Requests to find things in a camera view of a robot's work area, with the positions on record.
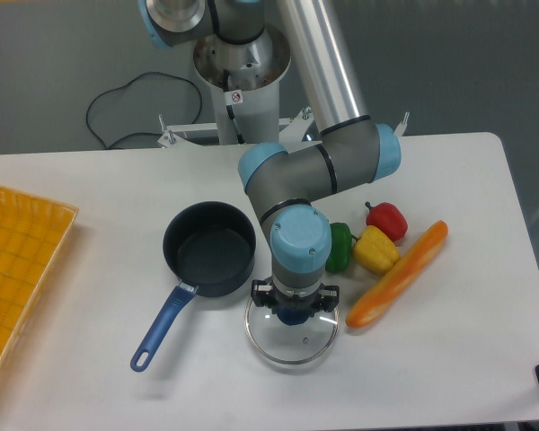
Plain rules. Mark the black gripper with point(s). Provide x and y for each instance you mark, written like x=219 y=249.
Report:
x=276 y=299

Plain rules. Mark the glass lid blue knob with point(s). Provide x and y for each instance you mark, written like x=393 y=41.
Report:
x=290 y=345

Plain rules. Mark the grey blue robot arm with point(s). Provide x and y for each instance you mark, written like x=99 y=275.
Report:
x=281 y=185

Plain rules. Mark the green toy bell pepper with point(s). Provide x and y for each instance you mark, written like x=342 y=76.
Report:
x=341 y=245

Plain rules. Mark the orange toy baguette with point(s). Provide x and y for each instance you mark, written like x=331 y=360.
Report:
x=377 y=300

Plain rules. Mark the yellow toy bell pepper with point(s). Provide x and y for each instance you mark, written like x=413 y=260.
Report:
x=374 y=251

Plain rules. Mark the red toy bell pepper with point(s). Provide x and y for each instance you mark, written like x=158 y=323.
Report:
x=388 y=219

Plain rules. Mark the yellow plastic basket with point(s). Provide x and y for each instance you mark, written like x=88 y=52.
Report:
x=33 y=230

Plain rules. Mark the dark saucepan blue handle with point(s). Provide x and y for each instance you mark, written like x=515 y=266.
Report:
x=210 y=247

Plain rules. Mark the white metal base frame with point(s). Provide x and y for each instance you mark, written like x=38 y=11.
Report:
x=301 y=128

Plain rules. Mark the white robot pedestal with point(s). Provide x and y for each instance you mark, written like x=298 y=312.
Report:
x=244 y=84

